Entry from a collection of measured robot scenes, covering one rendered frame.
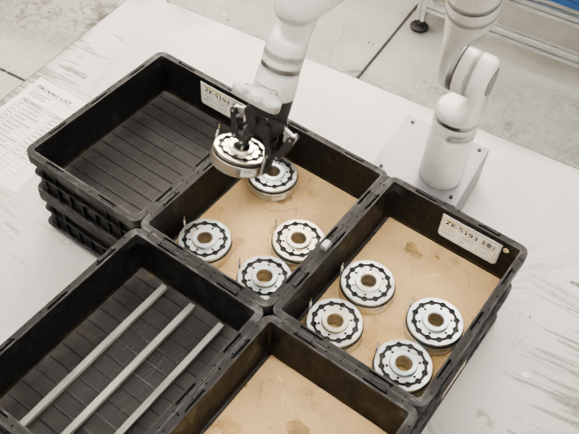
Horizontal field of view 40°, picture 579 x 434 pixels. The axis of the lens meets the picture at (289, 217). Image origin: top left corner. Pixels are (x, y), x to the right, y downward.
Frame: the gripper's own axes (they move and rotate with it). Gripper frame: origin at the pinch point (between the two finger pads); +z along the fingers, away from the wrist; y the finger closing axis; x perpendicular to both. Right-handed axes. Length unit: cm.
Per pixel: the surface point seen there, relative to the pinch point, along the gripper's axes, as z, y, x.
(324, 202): 12.3, -10.1, -17.4
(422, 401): 12, -47, 19
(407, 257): 12.3, -30.6, -14.4
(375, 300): 14.2, -30.8, 0.0
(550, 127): 42, -35, -183
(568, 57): 22, -27, -204
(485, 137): 7, -28, -70
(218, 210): 17.7, 6.4, -4.3
